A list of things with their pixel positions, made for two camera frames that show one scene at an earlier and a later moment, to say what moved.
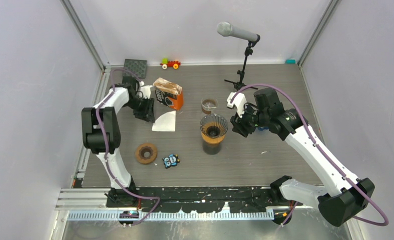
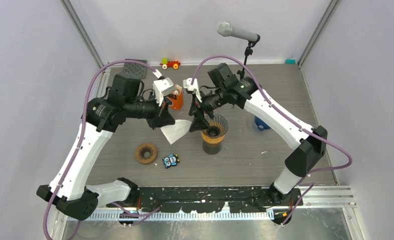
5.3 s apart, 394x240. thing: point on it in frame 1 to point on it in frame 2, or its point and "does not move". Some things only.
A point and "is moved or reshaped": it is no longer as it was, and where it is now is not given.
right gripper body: (249, 120) to (214, 100)
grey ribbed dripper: (214, 125) does not move
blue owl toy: (171, 160) does not move
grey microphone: (226, 29) does not move
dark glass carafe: (211, 148) does not move
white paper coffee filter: (165, 122) is moved or reshaped
